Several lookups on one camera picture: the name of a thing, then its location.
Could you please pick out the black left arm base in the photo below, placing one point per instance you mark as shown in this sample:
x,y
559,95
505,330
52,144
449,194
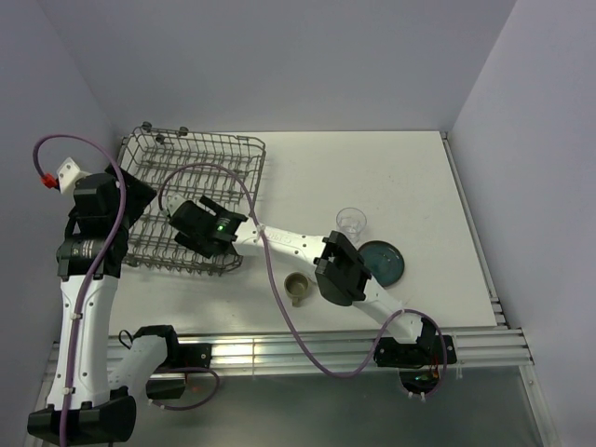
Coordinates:
x,y
169,388

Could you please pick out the dark teal round plate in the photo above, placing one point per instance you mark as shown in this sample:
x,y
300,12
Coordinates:
x,y
384,260

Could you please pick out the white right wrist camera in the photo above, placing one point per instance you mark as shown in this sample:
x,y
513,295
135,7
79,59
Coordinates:
x,y
173,204

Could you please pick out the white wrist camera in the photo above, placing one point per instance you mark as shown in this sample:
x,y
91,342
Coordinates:
x,y
173,204
67,175

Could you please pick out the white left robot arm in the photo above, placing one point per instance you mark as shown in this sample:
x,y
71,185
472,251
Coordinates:
x,y
88,403

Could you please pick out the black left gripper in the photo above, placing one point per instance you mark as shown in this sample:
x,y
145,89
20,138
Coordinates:
x,y
137,196

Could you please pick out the clear plastic cup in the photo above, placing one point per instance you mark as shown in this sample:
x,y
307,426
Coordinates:
x,y
351,222

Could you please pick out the grey wire dish rack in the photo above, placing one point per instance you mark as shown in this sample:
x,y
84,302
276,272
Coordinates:
x,y
191,164

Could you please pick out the aluminium mounting rail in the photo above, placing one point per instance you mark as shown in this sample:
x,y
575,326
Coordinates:
x,y
278,354

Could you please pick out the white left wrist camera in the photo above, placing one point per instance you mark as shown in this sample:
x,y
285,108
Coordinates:
x,y
67,175

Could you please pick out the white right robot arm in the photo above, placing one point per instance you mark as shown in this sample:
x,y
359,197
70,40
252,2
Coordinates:
x,y
331,262

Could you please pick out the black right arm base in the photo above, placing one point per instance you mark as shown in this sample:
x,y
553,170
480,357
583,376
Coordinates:
x,y
421,366

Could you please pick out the beige ceramic mug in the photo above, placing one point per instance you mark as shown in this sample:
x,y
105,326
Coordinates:
x,y
297,287

